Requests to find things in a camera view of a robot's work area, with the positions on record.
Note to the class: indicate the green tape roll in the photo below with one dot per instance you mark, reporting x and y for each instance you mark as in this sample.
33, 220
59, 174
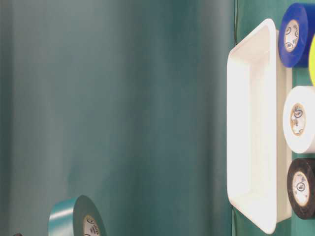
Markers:
76, 217

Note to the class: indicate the white plastic case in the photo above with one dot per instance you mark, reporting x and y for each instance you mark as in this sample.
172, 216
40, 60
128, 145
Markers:
258, 157

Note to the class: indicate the black tape roll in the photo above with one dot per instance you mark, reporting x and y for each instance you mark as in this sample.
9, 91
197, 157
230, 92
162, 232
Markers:
301, 187

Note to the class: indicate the white tape roll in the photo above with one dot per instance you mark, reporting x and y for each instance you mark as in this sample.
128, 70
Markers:
299, 119

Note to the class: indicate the yellow tape roll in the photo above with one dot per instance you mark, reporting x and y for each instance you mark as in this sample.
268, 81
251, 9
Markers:
312, 61

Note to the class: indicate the blue tape roll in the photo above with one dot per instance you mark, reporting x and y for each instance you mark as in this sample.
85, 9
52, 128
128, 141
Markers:
296, 34

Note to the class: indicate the green backdrop panel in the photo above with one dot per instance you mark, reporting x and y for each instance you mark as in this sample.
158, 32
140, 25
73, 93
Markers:
120, 100

